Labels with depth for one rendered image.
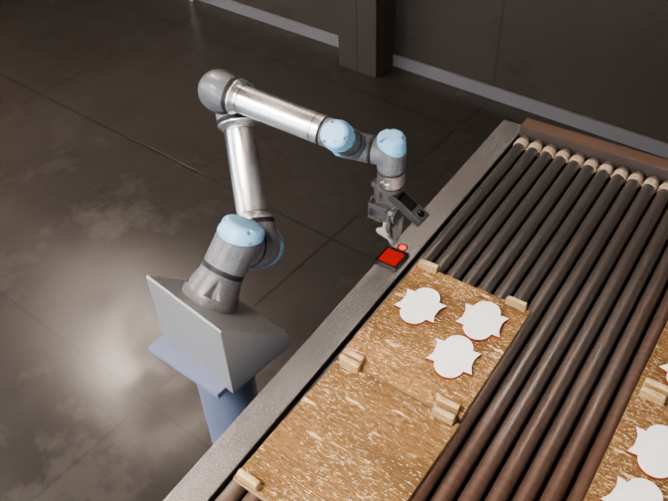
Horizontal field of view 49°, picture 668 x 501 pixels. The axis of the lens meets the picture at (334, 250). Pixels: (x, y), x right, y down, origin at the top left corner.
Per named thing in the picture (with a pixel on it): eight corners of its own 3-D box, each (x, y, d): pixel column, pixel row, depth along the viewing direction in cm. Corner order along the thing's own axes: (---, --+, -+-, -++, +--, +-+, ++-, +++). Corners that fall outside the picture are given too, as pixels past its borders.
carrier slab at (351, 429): (233, 480, 165) (232, 476, 164) (339, 361, 189) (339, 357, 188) (362, 570, 149) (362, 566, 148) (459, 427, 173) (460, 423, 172)
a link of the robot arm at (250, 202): (228, 271, 197) (198, 76, 201) (251, 271, 211) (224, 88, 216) (268, 263, 193) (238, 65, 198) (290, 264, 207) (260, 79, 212)
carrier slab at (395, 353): (338, 360, 189) (338, 356, 188) (417, 266, 213) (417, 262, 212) (460, 422, 174) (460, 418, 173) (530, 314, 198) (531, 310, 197)
